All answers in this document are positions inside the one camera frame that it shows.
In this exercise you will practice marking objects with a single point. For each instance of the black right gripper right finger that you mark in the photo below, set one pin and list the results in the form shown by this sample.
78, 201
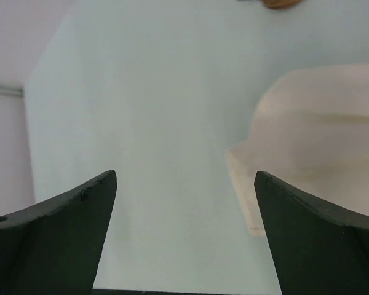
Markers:
317, 247

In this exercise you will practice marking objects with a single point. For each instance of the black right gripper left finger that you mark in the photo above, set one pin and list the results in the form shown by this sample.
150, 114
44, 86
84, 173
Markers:
55, 246

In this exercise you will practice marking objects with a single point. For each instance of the white cloth napkin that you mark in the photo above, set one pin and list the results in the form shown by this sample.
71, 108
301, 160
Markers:
311, 130

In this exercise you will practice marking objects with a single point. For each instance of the left aluminium corner post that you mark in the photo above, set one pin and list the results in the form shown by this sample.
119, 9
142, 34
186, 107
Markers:
11, 91

